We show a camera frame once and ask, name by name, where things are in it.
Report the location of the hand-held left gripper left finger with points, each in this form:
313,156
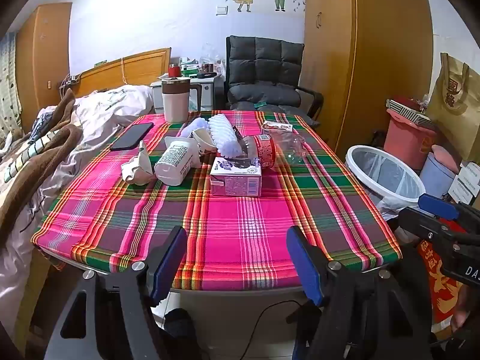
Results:
168,264

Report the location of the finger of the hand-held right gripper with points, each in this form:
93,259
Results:
420,223
438,206

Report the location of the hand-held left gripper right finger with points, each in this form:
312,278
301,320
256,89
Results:
304,266

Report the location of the white mesh trash bin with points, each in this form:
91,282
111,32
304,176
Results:
375,168

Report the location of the pink milk carton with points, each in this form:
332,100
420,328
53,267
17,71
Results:
234,185

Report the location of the white plastic yogurt cup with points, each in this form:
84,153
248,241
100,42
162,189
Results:
172,161

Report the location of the crushed red label plastic bottle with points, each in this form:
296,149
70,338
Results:
264,150

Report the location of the small white paper cup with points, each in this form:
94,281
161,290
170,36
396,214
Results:
204,139

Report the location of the clear snack wrapper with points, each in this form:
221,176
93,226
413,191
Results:
275,126

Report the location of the light blue tub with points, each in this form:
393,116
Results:
435,178

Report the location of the white bin liner bag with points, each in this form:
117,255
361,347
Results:
390,208

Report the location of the stack of white boxes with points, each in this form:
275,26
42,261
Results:
467,183

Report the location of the pink tub lid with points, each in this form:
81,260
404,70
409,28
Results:
446,156

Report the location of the red gift box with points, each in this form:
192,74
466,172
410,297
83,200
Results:
442,292

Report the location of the pink plaid tablecloth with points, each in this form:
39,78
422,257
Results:
240,228

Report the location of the pink plastic bucket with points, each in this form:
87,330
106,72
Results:
405,138

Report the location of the striped box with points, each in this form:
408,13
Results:
399,109

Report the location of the brown paper bag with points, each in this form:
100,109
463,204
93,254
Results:
457,97

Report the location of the black smartphone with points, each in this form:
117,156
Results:
131,137

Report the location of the tall wooden wardrobe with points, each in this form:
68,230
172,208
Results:
375,63

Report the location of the white tumbler with brown lid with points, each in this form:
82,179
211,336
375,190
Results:
174,105

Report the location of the teal packet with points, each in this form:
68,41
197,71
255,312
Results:
260,105

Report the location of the brown blanket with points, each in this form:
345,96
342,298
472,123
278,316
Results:
33,157

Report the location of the white bedside cabinet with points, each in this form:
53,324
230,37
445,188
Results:
210,93

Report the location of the red jar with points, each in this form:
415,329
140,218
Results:
173,70

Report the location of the stack of green boxes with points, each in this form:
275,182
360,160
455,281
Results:
189,68

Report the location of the dark grey padded chair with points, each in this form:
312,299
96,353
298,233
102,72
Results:
262,67

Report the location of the power strip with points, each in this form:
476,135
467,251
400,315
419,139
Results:
70,81

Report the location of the patterned curtain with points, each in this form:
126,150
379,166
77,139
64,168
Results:
9,93

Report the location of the small wooden wardrobe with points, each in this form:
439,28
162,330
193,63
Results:
45,63

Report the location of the white light switch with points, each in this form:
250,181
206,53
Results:
221,10

